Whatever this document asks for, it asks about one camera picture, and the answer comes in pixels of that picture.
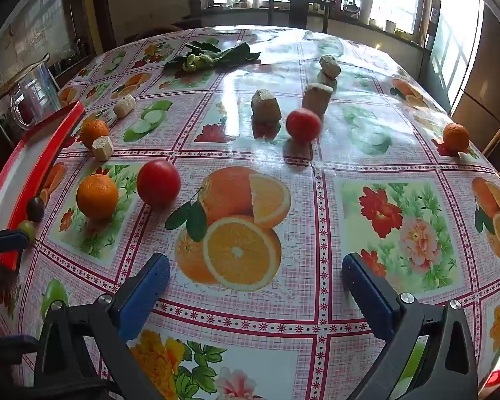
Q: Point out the green grape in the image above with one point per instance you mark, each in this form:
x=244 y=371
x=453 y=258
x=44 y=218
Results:
x=27 y=229

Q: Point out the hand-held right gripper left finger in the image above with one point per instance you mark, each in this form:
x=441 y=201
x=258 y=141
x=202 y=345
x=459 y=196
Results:
x=150 y=287

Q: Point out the dark wooden chair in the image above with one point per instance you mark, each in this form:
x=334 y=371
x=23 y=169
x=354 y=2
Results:
x=298 y=10

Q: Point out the lumpy beige fibrous chunk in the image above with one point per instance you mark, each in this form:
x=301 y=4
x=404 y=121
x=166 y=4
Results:
x=266 y=106

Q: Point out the red tomato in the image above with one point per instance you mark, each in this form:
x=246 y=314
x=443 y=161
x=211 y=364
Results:
x=158 y=182
x=303 y=124

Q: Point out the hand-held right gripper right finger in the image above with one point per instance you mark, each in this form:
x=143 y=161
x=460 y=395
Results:
x=371 y=300

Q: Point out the clear plastic pitcher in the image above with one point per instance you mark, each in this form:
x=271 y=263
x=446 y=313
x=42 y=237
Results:
x=37 y=87

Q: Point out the tall white mug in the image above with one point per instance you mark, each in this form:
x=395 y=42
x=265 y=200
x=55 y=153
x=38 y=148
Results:
x=366 y=10

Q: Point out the small beige fibrous chunk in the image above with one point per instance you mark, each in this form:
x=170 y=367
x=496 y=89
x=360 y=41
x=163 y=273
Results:
x=124 y=105
x=101 y=147
x=330 y=66

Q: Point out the small white cup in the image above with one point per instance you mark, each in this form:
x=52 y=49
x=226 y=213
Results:
x=390 y=26

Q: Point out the red rimmed white tray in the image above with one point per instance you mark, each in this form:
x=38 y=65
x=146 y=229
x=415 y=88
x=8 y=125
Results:
x=58 y=141

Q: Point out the dark kettle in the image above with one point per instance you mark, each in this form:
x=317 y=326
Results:
x=351 y=11

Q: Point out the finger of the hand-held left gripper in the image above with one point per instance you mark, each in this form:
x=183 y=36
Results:
x=8 y=241

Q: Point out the dark purple plum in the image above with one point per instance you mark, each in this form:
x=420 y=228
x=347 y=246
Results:
x=35 y=208

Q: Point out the green leafy vegetable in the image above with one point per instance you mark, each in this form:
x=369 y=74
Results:
x=233 y=55

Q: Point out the orange mandarin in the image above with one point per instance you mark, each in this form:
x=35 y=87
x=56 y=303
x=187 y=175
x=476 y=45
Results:
x=456 y=137
x=97 y=196
x=94 y=132

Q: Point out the blocky beige fibrous chunk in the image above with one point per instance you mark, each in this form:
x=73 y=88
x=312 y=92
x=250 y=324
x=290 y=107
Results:
x=316 y=98

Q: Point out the fruit print tablecloth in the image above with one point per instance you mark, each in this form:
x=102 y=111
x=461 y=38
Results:
x=316 y=200

